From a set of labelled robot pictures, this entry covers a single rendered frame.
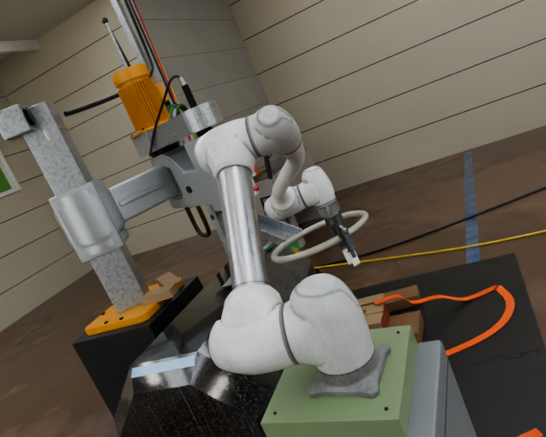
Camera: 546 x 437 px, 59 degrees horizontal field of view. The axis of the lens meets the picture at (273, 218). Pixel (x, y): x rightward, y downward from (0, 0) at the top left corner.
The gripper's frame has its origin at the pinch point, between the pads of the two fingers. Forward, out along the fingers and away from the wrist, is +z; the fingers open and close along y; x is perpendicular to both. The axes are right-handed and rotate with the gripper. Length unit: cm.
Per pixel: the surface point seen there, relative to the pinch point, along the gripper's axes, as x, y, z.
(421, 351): 20, -72, 9
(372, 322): -19, 64, 61
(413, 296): -61, 87, 72
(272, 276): 23, 54, 5
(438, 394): 28, -88, 11
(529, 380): -46, -14, 86
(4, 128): 107, 101, -123
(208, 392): 77, -9, 14
